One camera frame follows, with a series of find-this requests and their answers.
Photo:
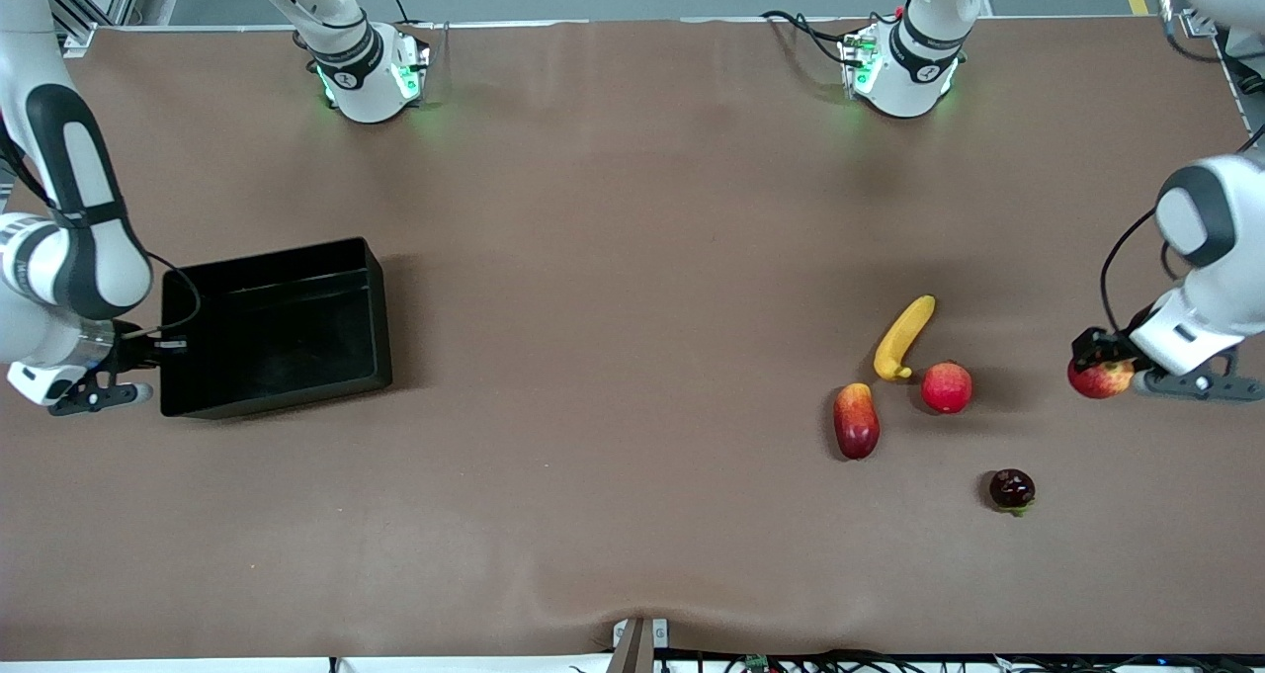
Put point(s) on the red round apple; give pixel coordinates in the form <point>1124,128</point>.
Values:
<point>947,387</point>

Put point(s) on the dark purple mangosteen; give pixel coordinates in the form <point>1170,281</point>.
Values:
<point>1012,489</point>

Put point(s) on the red yellow striped apple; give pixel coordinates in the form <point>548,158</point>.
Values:
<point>1100,380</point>

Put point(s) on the black plastic box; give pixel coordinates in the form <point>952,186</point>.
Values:
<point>277,327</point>

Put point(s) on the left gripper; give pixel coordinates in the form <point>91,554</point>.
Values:
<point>1095,344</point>

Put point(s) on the yellow banana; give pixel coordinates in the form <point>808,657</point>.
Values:
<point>904,337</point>

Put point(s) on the metal mount bracket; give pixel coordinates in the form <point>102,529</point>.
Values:
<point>637,643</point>

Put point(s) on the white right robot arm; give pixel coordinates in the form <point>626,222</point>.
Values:
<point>89,258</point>

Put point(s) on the brown table cover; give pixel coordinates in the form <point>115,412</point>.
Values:
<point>494,505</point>

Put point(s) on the red yellow mango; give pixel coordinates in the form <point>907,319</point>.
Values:
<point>856,421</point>

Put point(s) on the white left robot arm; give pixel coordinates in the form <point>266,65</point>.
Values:
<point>1211,218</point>

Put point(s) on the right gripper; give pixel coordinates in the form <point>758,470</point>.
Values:
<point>131,348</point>

